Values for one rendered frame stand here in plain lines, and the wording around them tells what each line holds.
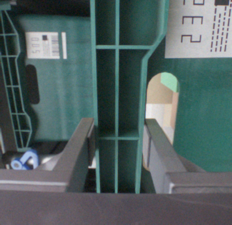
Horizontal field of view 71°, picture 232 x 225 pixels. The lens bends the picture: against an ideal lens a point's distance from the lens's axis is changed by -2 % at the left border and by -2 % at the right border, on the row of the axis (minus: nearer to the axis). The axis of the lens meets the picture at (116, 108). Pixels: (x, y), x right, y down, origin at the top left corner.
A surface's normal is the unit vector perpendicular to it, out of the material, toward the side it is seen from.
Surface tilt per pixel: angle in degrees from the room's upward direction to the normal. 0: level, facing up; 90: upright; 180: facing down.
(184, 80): 97
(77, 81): 94
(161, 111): 92
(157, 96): 92
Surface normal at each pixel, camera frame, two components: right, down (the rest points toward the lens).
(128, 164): 0.07, 0.29
